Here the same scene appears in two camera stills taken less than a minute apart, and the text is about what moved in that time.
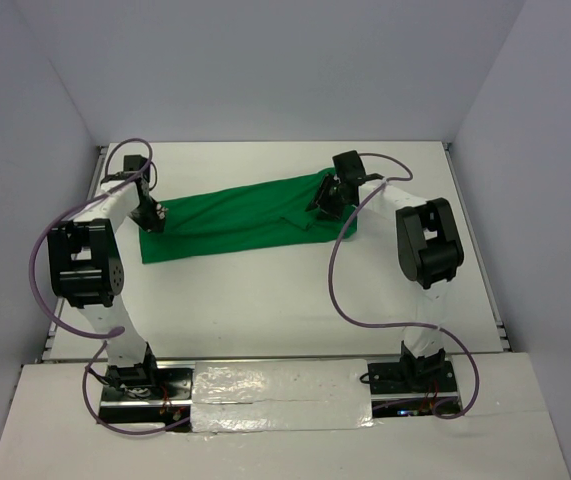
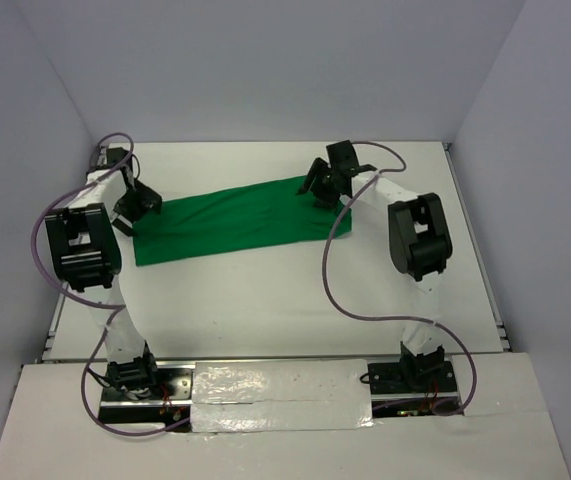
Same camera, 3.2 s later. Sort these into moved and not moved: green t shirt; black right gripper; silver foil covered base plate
Moved: black right gripper
Not moved: green t shirt; silver foil covered base plate
